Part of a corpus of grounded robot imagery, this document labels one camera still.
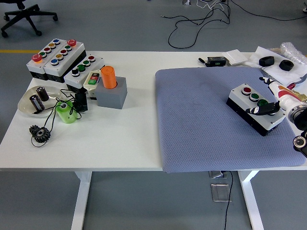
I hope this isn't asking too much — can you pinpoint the five-button box, emergency stop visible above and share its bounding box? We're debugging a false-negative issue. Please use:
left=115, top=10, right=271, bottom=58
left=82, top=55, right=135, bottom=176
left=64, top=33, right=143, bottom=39
left=43, top=39, right=87, bottom=84
left=25, top=38, right=65, bottom=81

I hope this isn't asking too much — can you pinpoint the white paper sheet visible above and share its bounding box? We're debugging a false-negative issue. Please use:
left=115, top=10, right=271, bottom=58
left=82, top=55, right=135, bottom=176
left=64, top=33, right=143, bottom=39
left=244, top=46, right=307, bottom=88

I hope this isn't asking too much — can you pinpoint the black cable under table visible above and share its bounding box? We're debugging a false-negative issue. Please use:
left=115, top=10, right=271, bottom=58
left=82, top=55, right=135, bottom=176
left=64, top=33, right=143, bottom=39
left=224, top=171, right=234, bottom=230

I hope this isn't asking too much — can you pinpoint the cream red-green switch box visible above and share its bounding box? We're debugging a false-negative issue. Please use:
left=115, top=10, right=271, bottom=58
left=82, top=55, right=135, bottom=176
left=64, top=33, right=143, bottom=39
left=83, top=69, right=103, bottom=100

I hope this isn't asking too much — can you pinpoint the small black electronic module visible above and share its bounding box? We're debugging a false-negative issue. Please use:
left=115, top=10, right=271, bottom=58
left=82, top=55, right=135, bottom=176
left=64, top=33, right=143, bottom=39
left=206, top=56, right=227, bottom=67

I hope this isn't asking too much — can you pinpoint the grey block holder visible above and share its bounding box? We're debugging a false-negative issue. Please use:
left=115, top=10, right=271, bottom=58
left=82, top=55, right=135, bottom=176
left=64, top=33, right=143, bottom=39
left=95, top=76, right=128, bottom=110

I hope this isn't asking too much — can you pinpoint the green plastic cylinder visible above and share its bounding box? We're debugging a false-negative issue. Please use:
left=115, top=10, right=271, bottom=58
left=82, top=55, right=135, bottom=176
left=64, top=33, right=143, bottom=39
left=55, top=100, right=79, bottom=125

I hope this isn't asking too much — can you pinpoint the metal floor socket cover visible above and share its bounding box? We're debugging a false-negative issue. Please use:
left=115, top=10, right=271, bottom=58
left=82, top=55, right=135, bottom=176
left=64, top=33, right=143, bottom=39
left=210, top=183, right=233, bottom=203
left=208, top=170, right=228, bottom=179

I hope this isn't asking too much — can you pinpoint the long thin black floor cable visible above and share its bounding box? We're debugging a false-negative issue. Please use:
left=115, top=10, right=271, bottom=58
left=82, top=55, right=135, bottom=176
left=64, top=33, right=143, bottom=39
left=230, top=0, right=307, bottom=20

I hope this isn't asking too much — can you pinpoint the black power adapter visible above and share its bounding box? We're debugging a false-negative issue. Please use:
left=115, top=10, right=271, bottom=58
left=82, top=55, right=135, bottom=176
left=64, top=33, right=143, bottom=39
left=74, top=92, right=89, bottom=113

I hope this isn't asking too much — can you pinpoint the white wall switch plate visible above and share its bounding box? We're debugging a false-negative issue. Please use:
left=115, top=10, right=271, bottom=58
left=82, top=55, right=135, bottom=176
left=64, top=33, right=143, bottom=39
left=222, top=49, right=249, bottom=66

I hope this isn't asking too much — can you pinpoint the orange cylinder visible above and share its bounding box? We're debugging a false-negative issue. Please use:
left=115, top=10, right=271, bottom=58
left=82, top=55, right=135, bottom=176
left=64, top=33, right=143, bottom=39
left=100, top=66, right=118, bottom=90

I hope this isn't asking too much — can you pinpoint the white table leg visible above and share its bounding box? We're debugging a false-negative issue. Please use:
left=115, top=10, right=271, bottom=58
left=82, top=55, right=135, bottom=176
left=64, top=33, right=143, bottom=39
left=71, top=171, right=93, bottom=230
left=237, top=170, right=264, bottom=230

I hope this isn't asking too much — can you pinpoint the thin black cord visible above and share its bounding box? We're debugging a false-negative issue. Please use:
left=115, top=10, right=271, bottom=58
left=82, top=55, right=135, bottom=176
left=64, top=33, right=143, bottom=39
left=30, top=89, right=83, bottom=148

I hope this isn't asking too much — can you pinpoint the black capacitor cylinder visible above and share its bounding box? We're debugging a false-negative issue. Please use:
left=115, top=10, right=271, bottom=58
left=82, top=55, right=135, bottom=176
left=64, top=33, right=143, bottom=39
left=29, top=95, right=46, bottom=112

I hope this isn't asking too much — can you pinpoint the black metal gear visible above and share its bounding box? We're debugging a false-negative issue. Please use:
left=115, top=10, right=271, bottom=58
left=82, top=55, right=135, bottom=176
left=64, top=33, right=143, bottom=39
left=29, top=125, right=52, bottom=144

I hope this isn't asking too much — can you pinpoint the three-button white control box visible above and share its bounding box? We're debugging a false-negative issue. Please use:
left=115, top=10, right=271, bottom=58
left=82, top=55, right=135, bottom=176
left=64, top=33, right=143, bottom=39
left=225, top=83, right=286, bottom=137

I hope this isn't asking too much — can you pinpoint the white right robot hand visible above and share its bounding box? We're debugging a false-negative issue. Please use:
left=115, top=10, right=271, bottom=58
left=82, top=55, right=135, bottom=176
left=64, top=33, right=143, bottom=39
left=246, top=76, right=305, bottom=116

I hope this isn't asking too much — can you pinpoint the clear bubble wrap bag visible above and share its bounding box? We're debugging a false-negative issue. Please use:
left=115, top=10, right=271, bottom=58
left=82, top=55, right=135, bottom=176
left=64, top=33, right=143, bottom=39
left=279, top=42, right=307, bottom=67

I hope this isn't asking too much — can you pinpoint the brass valve red handle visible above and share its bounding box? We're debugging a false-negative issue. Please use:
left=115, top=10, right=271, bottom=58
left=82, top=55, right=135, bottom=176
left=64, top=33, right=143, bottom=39
left=289, top=82, right=307, bottom=103

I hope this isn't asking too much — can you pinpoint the control box with black knob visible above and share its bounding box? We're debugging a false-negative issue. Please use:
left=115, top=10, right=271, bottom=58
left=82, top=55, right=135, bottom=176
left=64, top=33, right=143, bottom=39
left=64, top=54, right=106, bottom=93

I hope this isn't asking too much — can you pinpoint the brown capacitor cylinder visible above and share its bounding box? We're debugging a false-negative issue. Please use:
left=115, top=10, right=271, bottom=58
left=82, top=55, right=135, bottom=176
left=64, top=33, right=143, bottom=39
left=35, top=86, right=50, bottom=102

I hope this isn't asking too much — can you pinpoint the white floor cable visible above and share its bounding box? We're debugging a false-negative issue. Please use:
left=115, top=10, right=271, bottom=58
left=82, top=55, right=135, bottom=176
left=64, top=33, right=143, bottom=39
left=195, top=0, right=231, bottom=11

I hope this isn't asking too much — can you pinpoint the grey-blue textured mat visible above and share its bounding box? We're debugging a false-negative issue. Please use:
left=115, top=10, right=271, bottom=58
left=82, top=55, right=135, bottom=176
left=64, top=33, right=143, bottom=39
left=154, top=66, right=307, bottom=173

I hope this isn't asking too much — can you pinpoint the black rubber ring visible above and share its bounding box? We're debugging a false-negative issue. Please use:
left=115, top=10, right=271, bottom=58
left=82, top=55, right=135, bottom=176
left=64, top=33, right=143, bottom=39
left=279, top=59, right=295, bottom=71
left=258, top=55, right=276, bottom=67

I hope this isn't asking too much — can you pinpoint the black looped floor cable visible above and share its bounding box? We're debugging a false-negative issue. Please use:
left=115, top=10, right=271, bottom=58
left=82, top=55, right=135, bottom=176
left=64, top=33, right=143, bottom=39
left=167, top=1, right=231, bottom=48

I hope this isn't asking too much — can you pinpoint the black office chair base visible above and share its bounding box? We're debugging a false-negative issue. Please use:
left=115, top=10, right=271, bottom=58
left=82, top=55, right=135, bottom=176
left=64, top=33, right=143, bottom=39
left=0, top=0, right=59, bottom=38

